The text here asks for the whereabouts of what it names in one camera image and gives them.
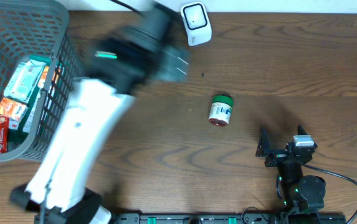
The red Nescafe stick box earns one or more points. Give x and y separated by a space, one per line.
4 128

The orange white small packet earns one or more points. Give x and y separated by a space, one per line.
12 109

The light green wipes pack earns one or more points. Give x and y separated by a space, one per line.
23 80

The green 3M product pouch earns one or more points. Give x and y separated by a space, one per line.
19 130

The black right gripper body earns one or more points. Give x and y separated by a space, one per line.
279 154

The white cube barcode scanner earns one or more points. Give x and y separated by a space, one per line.
196 23

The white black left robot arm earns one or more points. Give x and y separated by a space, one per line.
116 66

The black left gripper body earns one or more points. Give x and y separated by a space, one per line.
171 67

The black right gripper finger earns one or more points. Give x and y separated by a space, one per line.
263 148
300 130

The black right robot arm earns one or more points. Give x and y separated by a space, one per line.
303 194

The grey plastic shopping basket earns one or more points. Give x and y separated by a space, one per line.
38 28

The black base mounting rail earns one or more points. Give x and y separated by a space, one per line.
250 218

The green lid white jar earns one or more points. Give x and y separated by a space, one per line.
221 110

